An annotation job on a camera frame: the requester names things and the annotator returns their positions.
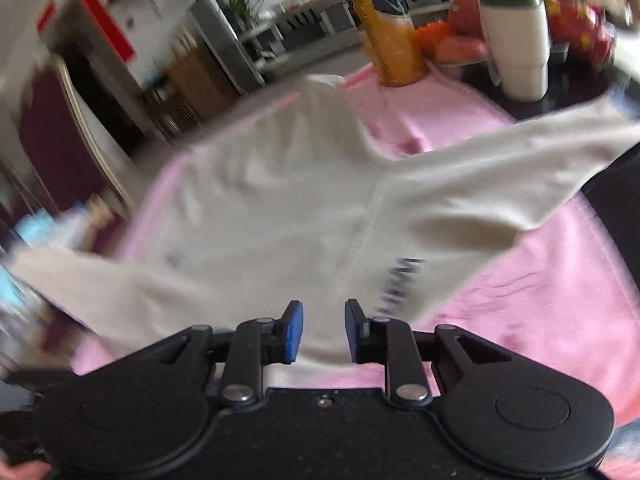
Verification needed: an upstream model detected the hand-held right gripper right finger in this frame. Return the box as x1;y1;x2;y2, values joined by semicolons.
346;299;511;407

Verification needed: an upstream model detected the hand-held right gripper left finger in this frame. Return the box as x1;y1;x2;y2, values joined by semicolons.
155;301;305;408

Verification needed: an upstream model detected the beige t-shirt with dark trim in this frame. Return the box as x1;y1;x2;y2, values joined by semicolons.
10;75;640;391

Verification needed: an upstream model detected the pink printed blanket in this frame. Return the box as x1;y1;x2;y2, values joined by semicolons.
70;67;640;441

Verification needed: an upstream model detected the wooden cabinet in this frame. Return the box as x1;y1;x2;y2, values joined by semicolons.
145;35;241;141

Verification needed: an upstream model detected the light blue garment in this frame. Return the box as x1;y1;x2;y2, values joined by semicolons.
0;212;56;311

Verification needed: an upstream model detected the grey tower speaker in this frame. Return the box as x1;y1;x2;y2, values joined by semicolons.
189;0;266;96

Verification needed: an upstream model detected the blue white patterned rug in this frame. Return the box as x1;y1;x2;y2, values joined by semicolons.
615;425;640;463

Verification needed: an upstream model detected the orange juice bottle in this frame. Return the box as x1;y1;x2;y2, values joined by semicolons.
328;0;428;87

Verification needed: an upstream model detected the red apple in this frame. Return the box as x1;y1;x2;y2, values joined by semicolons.
447;0;483;36
434;35;488;63

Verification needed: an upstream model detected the small tangerine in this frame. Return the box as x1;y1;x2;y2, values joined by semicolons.
415;22;453;56

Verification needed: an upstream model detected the grey television stand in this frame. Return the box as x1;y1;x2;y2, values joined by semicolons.
240;0;453;61

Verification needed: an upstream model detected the green potted plant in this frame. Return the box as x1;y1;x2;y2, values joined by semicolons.
222;0;256;36

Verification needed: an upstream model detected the white cup with green lid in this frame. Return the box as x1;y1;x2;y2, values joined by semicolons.
477;0;551;102

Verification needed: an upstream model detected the maroon chair with gold frame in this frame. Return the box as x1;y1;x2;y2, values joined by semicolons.
0;55;136;241

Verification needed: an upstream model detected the long red wall banner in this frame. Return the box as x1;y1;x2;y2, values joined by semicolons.
80;0;137;61

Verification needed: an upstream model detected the short red wall banner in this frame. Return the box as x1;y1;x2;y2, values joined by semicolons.
37;2;58;33

